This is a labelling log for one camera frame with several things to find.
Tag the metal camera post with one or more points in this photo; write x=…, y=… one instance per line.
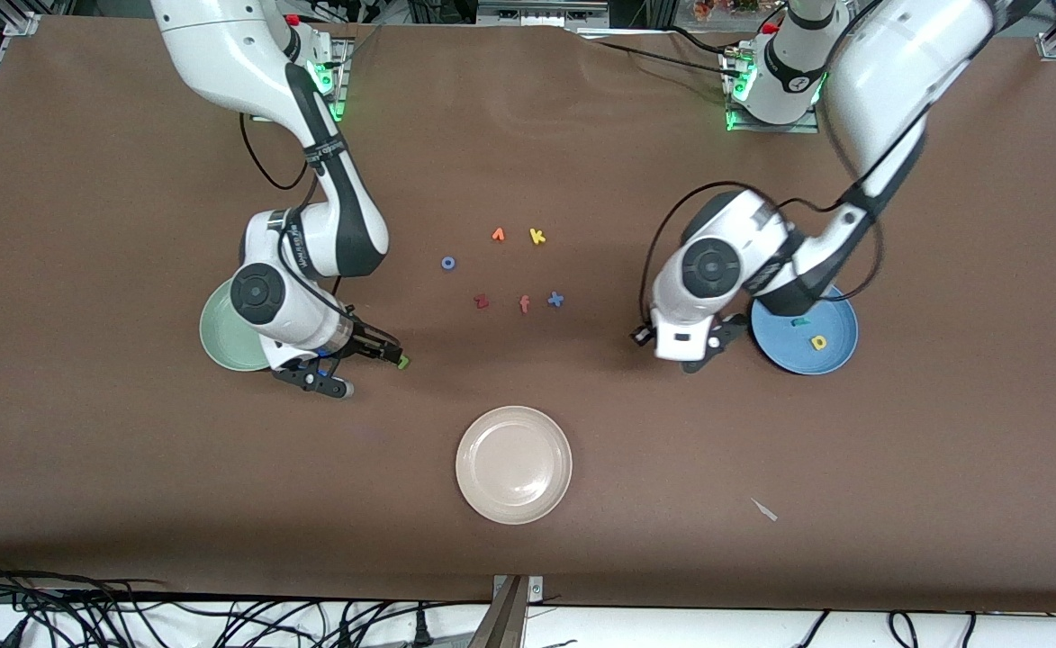
x=502, y=625

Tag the silver aluminium rail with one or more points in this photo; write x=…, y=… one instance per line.
x=541, y=11

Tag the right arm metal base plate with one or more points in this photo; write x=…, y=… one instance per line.
x=344, y=81

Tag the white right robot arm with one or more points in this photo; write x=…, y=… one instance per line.
x=221, y=54

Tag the orange background clutter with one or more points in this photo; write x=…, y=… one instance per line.
x=726, y=7

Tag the brown table cover mat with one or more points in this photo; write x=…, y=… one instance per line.
x=131, y=468

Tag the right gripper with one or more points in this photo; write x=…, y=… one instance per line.
x=368, y=343

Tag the silver clamp bracket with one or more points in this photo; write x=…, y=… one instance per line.
x=536, y=588

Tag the beige plate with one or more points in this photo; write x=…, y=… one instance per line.
x=513, y=464

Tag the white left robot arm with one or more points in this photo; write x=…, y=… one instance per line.
x=712, y=265

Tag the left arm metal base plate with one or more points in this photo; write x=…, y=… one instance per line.
x=789, y=129

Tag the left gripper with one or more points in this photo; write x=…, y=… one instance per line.
x=641, y=336

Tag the black power plug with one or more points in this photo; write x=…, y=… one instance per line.
x=419, y=627

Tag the green plate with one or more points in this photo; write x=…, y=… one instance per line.
x=217, y=337

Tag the blue plate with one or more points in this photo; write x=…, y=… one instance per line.
x=789, y=355

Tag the small white paper scrap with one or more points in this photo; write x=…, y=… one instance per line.
x=764, y=509

